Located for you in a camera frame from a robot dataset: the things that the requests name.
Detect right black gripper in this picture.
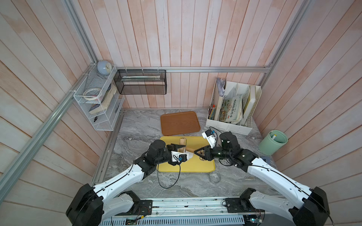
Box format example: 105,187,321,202
194,144,232,162

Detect white dough piece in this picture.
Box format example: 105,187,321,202
186,152,194,160

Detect yellow plastic tray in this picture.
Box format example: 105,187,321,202
158,136,216,173

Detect wooden dough roller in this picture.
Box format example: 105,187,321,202
178,137,196,153

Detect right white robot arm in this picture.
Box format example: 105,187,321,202
194,130,330,226

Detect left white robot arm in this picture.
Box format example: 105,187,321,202
66,139,193,226

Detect white tape roll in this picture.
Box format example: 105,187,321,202
82,88,101,101

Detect clear glass bowl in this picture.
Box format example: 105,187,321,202
209,171,221,184

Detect brown plastic tray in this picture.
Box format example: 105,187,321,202
160,111,201,136

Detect pens in organizer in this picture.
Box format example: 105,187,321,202
208,105,216,120

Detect illustrated picture book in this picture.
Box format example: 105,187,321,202
219,95,243,123

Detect white desk file organizer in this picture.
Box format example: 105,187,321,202
206,78,262,135

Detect green plastic cup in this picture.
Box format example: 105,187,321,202
259,130,288,155

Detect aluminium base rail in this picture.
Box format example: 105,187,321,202
70,196,283,226

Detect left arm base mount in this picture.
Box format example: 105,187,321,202
118,191,153,216

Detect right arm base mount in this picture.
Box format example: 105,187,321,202
222,188,265,214

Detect black mesh wall basket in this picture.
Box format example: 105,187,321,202
113,69,167,95

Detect book on wire shelf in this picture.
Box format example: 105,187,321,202
89,83,117,115

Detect white wire wall shelf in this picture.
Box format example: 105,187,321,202
74,64,124,131

